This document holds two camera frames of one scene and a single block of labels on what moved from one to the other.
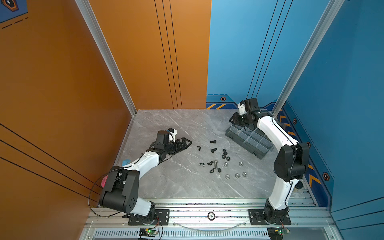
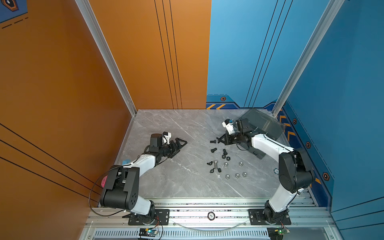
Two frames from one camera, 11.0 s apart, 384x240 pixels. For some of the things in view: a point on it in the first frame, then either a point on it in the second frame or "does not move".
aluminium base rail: [213, 219] does not move
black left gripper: [180, 147] does not move
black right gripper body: [241, 119] → [237, 136]
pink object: [104, 181] does not move
